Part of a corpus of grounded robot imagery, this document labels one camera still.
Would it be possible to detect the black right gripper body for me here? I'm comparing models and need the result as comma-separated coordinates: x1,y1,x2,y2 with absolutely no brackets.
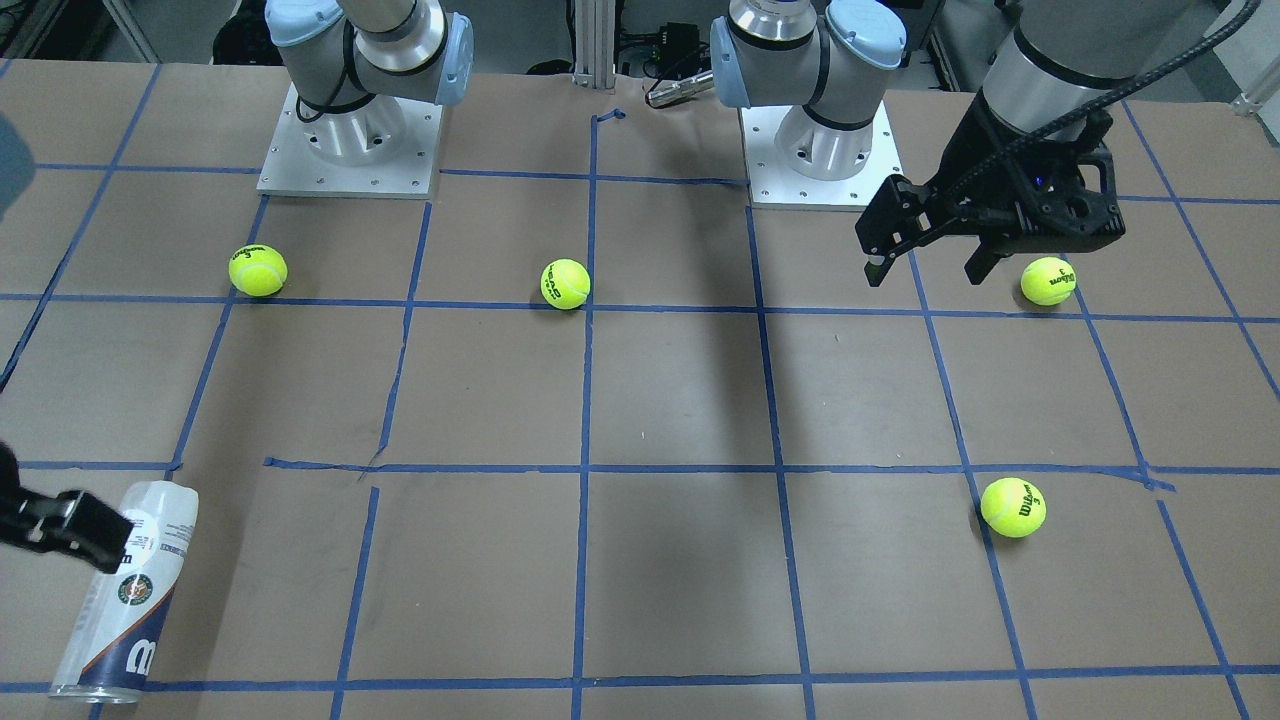
1,445,81,551

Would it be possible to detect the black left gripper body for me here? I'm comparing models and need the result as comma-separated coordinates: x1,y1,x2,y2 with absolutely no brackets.
855,95,1126,261

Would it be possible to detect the clear Wilson tennis ball can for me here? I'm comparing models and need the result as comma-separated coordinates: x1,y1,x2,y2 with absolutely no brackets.
47,480,198,705

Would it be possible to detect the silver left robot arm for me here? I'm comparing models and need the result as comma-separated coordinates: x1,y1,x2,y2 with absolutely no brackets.
709,1,1260,287

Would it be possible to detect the yellow wilson tennis ball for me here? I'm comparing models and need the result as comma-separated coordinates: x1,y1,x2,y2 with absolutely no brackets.
1019,258,1076,307
979,477,1047,539

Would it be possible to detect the yellow Wilson tennis ball front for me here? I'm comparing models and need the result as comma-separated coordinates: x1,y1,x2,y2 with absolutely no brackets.
979,477,1047,539

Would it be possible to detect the yellow tennis ball near base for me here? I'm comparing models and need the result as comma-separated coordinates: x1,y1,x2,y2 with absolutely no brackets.
227,243,288,297

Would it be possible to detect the yellow Head tennis ball centre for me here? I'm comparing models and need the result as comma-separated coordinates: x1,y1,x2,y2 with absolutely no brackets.
539,258,591,310

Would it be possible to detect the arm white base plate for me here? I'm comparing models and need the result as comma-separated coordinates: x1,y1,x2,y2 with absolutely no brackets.
256,87,447,201
739,102,902,211

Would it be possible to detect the aluminium frame post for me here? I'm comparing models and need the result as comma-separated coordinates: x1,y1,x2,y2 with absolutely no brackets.
570,0,618,94

